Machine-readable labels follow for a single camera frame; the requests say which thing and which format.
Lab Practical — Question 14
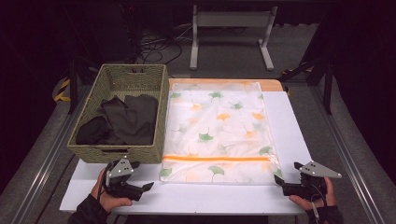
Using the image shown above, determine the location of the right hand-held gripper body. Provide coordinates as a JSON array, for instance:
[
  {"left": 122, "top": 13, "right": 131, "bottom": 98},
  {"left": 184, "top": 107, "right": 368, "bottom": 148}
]
[{"left": 282, "top": 161, "right": 343, "bottom": 202}]

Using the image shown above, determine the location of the person's right hand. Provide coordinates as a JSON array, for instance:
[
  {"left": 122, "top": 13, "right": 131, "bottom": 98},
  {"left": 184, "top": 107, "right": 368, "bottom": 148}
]
[{"left": 289, "top": 176, "right": 338, "bottom": 213}]

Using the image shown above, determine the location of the white metal stand frame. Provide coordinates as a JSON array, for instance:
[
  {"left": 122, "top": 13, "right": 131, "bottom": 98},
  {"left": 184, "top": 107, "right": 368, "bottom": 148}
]
[{"left": 190, "top": 4, "right": 279, "bottom": 72}]

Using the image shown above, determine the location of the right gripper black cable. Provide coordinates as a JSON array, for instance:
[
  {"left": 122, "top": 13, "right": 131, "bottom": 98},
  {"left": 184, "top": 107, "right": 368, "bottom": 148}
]
[{"left": 310, "top": 186, "right": 329, "bottom": 224}]

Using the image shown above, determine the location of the dark grey garment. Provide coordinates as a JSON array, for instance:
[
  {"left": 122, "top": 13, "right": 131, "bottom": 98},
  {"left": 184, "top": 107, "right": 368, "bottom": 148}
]
[{"left": 100, "top": 93, "right": 160, "bottom": 147}]

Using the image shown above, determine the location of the person's left hand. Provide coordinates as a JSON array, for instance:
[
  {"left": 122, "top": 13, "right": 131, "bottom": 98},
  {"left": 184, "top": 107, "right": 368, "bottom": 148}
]
[{"left": 90, "top": 169, "right": 134, "bottom": 215}]

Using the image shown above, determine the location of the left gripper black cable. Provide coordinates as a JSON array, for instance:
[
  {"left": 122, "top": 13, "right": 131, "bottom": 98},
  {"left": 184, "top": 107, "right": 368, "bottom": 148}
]
[{"left": 96, "top": 163, "right": 112, "bottom": 201}]

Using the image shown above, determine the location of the green woven basket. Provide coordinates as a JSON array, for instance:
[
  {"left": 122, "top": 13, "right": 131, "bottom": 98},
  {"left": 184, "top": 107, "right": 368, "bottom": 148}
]
[{"left": 66, "top": 63, "right": 170, "bottom": 165}]

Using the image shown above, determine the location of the yellow black striped tape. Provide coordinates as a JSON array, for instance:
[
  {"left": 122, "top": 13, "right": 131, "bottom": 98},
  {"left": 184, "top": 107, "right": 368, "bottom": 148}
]
[
  {"left": 281, "top": 65, "right": 313, "bottom": 77},
  {"left": 54, "top": 77, "right": 72, "bottom": 103}
]

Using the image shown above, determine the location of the white board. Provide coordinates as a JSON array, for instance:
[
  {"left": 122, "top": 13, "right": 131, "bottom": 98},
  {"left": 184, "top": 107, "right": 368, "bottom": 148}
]
[{"left": 59, "top": 91, "right": 314, "bottom": 217}]

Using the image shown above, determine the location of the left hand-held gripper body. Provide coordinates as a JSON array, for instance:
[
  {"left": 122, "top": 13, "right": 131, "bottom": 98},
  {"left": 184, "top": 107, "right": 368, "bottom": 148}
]
[{"left": 102, "top": 158, "right": 145, "bottom": 202}]

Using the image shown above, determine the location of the tangle of black floor cables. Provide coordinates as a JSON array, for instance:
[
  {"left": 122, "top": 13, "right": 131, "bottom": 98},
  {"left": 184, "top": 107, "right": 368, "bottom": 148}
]
[{"left": 136, "top": 26, "right": 185, "bottom": 65}]

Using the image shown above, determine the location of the leaf print laundry bag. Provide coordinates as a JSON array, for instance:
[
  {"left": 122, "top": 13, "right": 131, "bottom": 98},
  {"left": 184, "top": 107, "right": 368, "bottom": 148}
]
[{"left": 159, "top": 81, "right": 283, "bottom": 185}]

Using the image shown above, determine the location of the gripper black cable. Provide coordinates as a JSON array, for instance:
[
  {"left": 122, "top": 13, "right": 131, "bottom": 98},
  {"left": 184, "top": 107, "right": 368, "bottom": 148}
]
[
  {"left": 310, "top": 186, "right": 329, "bottom": 224},
  {"left": 96, "top": 163, "right": 112, "bottom": 201}
]

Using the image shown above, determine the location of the black metal stand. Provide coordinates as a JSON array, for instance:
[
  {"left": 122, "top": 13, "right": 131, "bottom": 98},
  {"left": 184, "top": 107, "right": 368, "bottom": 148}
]
[
  {"left": 68, "top": 57, "right": 101, "bottom": 115},
  {"left": 278, "top": 57, "right": 334, "bottom": 115}
]

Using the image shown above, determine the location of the metal floor rail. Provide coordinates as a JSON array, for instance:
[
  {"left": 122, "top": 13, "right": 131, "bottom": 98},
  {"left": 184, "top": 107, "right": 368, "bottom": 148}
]
[
  {"left": 10, "top": 88, "right": 92, "bottom": 224},
  {"left": 311, "top": 85, "right": 388, "bottom": 224}
]

